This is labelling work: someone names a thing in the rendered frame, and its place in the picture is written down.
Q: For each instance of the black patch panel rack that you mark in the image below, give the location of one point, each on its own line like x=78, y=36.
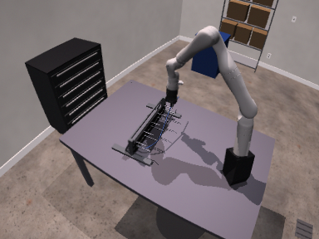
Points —
x=150, y=124

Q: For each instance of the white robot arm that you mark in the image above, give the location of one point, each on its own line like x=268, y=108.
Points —
x=210, y=37

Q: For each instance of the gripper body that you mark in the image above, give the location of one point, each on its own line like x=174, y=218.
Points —
x=172, y=91

